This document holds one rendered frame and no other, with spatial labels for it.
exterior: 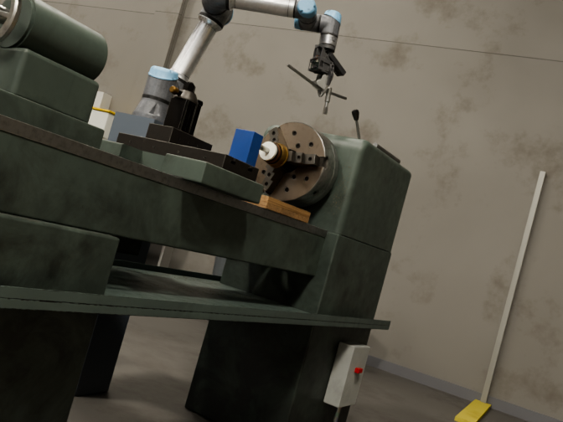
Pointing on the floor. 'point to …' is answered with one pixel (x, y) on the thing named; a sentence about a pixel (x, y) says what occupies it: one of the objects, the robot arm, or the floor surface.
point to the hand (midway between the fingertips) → (322, 94)
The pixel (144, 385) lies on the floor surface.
